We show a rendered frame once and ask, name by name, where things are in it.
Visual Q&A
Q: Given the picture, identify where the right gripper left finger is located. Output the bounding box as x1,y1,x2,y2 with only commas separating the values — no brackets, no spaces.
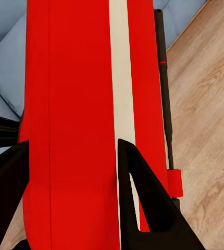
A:
0,140,30,244

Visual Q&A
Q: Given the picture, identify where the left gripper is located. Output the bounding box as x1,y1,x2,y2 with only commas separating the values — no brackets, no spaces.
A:
0,117,20,147

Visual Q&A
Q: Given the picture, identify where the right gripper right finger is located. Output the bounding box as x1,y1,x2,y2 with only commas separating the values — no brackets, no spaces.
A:
117,139,205,250

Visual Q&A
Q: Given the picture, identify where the radio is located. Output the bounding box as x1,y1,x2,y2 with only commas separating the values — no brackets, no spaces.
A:
17,0,183,250

